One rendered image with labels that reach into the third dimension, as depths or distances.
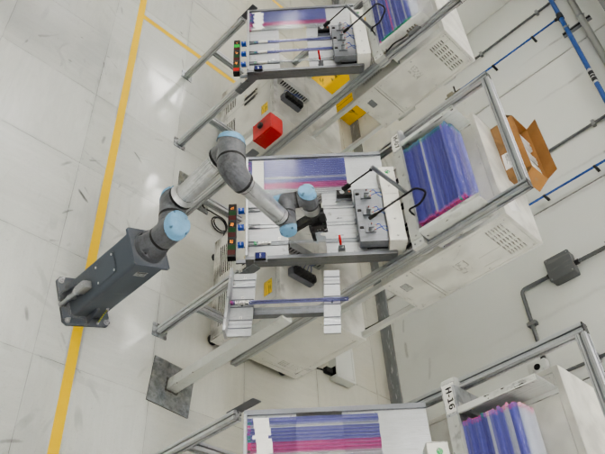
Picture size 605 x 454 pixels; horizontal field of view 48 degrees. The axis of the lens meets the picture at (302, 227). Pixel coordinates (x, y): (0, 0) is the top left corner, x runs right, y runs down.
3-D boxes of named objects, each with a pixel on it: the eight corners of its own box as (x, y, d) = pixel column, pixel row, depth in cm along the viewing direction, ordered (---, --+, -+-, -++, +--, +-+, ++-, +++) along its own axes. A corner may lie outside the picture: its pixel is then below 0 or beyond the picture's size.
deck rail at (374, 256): (246, 267, 318) (245, 259, 313) (246, 264, 319) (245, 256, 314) (396, 260, 319) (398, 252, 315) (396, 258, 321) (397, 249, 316)
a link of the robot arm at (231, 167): (234, 167, 255) (304, 232, 288) (233, 148, 262) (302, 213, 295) (210, 181, 260) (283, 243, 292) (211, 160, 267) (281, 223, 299)
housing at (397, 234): (387, 259, 321) (390, 240, 311) (374, 186, 354) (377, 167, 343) (404, 258, 321) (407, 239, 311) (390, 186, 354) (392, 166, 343)
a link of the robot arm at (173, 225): (149, 242, 284) (168, 226, 277) (151, 218, 292) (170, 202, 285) (173, 253, 291) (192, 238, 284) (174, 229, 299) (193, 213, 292)
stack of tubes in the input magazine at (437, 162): (419, 225, 306) (467, 194, 292) (402, 149, 340) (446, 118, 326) (436, 237, 313) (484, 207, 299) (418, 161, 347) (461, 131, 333)
